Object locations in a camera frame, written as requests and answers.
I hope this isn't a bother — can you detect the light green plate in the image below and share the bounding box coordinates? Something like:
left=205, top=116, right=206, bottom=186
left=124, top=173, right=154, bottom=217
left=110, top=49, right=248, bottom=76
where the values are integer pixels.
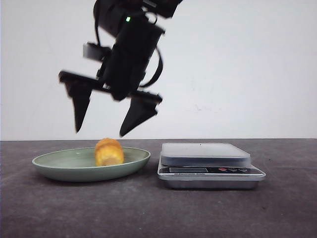
left=32, top=147, right=151, bottom=182

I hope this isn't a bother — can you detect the yellow corn cob piece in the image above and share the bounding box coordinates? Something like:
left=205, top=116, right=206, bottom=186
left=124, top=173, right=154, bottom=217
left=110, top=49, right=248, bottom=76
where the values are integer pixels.
left=95, top=138, right=124, bottom=166

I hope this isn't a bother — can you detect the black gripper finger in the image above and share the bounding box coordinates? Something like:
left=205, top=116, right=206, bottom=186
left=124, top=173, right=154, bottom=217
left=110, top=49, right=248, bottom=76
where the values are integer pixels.
left=65, top=81, right=92, bottom=132
left=119, top=97, right=157, bottom=136

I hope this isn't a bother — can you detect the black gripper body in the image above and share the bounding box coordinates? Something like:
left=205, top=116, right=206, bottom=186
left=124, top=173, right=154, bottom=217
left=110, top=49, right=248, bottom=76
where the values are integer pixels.
left=58, top=18, right=164, bottom=103

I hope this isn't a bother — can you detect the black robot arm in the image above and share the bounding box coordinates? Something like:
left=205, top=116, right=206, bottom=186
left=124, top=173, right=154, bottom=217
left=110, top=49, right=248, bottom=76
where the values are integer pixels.
left=58, top=0, right=179, bottom=136

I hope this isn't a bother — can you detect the silver digital kitchen scale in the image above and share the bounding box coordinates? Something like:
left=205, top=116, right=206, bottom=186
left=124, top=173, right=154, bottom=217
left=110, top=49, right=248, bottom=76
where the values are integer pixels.
left=158, top=142, right=266, bottom=189

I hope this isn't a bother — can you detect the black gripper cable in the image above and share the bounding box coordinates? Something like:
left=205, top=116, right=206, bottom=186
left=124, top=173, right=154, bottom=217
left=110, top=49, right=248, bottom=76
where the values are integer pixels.
left=139, top=47, right=164, bottom=88

